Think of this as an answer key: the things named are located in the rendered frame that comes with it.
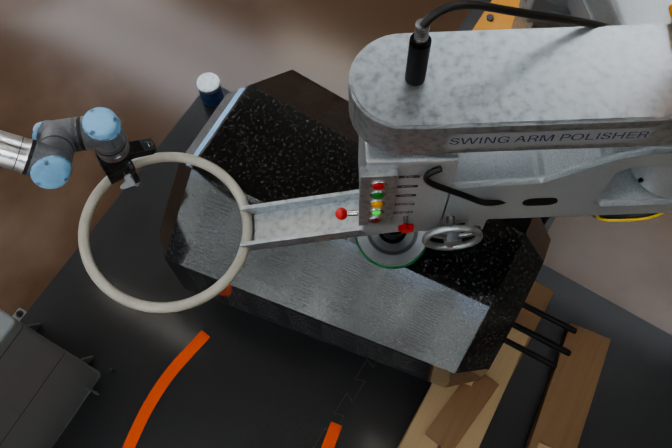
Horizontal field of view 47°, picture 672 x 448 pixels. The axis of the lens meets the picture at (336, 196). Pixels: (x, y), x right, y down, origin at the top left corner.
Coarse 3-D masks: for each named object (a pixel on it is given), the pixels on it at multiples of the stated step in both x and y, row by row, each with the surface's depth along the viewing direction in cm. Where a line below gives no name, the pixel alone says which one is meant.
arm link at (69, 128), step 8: (48, 120) 204; (56, 120) 203; (64, 120) 202; (72, 120) 202; (40, 128) 200; (48, 128) 200; (56, 128) 199; (64, 128) 200; (72, 128) 201; (32, 136) 200; (40, 136) 199; (64, 136) 198; (72, 136) 201; (80, 136) 201; (72, 144) 199; (80, 144) 202
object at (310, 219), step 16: (336, 192) 217; (352, 192) 216; (256, 208) 223; (272, 208) 223; (288, 208) 224; (304, 208) 223; (320, 208) 221; (336, 208) 220; (352, 208) 219; (256, 224) 225; (272, 224) 224; (288, 224) 222; (304, 224) 221; (320, 224) 220; (336, 224) 218; (352, 224) 217; (256, 240) 218; (272, 240) 217; (288, 240) 216; (304, 240) 217; (320, 240) 217
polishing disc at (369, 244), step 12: (360, 240) 228; (372, 240) 228; (408, 240) 228; (420, 240) 228; (372, 252) 227; (384, 252) 227; (396, 252) 227; (408, 252) 227; (420, 252) 227; (384, 264) 226; (396, 264) 225
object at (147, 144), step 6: (150, 138) 226; (132, 144) 222; (138, 144) 223; (144, 144) 223; (150, 144) 224; (132, 150) 220; (138, 150) 221; (144, 150) 222; (150, 150) 223; (126, 156) 219; (132, 156) 221; (138, 156) 222
